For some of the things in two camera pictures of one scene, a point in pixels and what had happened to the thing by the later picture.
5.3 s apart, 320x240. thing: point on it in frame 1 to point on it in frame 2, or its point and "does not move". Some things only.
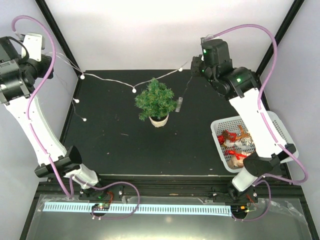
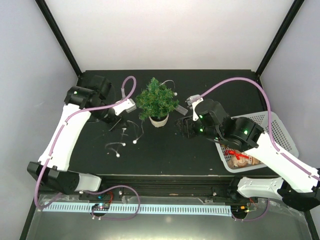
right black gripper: [195, 71] to [186, 130]
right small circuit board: [240, 209] does not move
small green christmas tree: [155, 103] does not move
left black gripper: [47, 60] to [117, 120]
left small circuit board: [100, 207] does not move
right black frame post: [291, 15] does not move
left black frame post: [61, 35] does not move
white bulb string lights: [76, 102] to [134, 141]
